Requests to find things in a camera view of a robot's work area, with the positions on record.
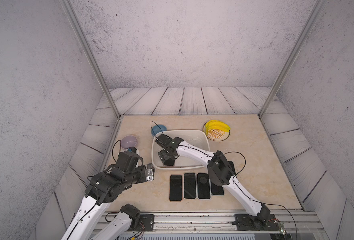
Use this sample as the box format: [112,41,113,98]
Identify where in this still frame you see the white plastic storage box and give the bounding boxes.
[151,130,211,171]

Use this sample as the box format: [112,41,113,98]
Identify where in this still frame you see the black phone cream case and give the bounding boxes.
[184,173,197,199]

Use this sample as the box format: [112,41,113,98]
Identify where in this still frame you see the black phone purple case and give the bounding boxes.
[197,173,211,200]

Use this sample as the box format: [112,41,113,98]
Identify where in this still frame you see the black phone grey-green case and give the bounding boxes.
[210,181,225,196]

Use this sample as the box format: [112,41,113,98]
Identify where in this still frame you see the black phone green case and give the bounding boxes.
[229,161,236,174]

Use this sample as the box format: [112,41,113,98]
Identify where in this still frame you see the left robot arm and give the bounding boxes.
[62,149,154,240]

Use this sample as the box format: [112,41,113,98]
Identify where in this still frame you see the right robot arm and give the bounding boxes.
[155,134,271,227]

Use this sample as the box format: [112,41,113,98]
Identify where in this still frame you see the blue bowl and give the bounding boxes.
[150,125,167,136]

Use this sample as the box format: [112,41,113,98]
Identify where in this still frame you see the purple bowl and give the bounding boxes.
[120,135,138,150]

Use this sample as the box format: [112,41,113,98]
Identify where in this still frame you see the patterned plate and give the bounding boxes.
[203,124,231,142]

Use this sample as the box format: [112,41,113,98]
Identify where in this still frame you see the yellow banana bunch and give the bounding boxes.
[204,120,231,134]

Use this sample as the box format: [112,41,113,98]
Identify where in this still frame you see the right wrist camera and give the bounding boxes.
[155,133,172,149]

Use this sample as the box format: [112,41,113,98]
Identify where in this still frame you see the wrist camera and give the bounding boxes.
[155,133,172,149]
[115,147,143,172]

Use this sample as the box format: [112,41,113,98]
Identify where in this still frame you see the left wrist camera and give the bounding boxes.
[115,147,143,172]

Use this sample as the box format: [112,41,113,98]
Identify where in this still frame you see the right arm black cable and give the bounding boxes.
[150,120,298,240]

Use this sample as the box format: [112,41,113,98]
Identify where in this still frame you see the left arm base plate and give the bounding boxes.
[127,214,154,232]

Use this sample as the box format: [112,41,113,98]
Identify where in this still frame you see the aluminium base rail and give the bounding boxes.
[71,211,328,240]

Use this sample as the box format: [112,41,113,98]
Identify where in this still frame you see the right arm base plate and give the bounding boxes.
[232,214,281,231]

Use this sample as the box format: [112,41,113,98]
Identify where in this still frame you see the left metal frame post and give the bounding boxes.
[60,0,121,119]

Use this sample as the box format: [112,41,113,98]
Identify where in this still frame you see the metal frame post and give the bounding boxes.
[258,0,327,120]
[60,0,121,119]

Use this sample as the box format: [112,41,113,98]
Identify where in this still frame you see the right metal frame post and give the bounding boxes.
[258,0,327,120]

